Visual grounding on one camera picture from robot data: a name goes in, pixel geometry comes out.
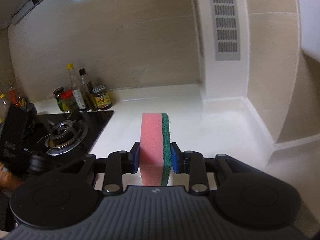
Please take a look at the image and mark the pink green sponge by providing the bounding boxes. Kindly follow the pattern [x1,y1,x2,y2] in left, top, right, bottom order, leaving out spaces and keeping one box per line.
[139,113,172,186]

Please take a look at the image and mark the person's left hand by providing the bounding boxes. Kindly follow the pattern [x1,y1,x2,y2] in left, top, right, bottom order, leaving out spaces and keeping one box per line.
[0,163,25,191]

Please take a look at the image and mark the red sauce bottle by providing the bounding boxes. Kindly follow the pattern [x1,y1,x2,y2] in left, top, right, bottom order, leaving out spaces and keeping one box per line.
[8,80,26,108]

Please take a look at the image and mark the yellow cap small bottle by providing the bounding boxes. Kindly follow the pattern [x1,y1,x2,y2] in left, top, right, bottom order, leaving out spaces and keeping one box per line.
[0,93,10,124]

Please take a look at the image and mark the black gas stove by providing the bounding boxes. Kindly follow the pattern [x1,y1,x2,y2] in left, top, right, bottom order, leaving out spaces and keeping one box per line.
[28,111,114,170]

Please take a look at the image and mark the green pickle jar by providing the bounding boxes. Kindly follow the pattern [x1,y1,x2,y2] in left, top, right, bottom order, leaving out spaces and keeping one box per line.
[53,87,68,112]

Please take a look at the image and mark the red lid jar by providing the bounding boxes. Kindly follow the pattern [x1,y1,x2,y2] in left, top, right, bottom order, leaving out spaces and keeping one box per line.
[61,89,78,113]

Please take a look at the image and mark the yellow label sauce jar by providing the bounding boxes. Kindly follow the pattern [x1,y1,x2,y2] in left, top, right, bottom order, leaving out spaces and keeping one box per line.
[92,85,112,110]

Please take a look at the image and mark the yellow cap clear bottle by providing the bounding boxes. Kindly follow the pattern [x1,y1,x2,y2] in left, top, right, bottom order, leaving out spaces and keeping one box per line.
[67,63,88,112]

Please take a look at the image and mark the black cap dark bottle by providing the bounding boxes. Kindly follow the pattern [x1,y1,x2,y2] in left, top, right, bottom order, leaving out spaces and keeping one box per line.
[79,68,98,112]

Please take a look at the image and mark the grey vent grille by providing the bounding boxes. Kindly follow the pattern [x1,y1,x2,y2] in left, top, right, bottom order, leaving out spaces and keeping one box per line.
[210,0,240,61]

